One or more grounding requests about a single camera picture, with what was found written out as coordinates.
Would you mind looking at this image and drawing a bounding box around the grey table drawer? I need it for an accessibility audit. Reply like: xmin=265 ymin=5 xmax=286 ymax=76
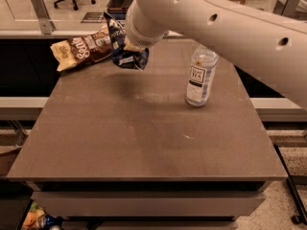
xmin=33 ymin=192 xmax=265 ymax=217

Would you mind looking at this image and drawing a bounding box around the dark tray on floor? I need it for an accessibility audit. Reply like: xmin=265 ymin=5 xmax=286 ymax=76
xmin=106 ymin=0 xmax=137 ymax=13

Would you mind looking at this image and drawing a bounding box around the clear tea water bottle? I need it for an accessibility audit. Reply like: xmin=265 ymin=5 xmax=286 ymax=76
xmin=186 ymin=45 xmax=219 ymax=106

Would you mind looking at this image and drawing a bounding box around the left metal glass post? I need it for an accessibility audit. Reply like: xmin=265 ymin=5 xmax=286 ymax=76
xmin=31 ymin=0 xmax=55 ymax=35

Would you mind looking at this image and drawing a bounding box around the metal glass post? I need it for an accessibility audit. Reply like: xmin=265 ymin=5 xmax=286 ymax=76
xmin=31 ymin=0 xmax=55 ymax=35
xmin=273 ymin=0 xmax=300 ymax=18

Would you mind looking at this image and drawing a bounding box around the blue Kettle chip bag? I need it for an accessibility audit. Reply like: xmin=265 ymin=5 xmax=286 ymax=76
xmin=104 ymin=12 xmax=149 ymax=70

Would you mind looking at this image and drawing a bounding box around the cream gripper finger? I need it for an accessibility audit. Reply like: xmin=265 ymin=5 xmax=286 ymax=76
xmin=124 ymin=37 xmax=144 ymax=52

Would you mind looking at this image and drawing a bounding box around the brown chip bag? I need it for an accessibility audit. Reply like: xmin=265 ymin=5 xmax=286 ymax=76
xmin=51 ymin=26 xmax=111 ymax=72

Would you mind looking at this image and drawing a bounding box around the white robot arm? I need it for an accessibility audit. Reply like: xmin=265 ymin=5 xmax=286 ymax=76
xmin=126 ymin=0 xmax=307 ymax=109

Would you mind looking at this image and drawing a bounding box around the right metal glass post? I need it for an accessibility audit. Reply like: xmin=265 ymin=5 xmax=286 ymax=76
xmin=273 ymin=0 xmax=300 ymax=18

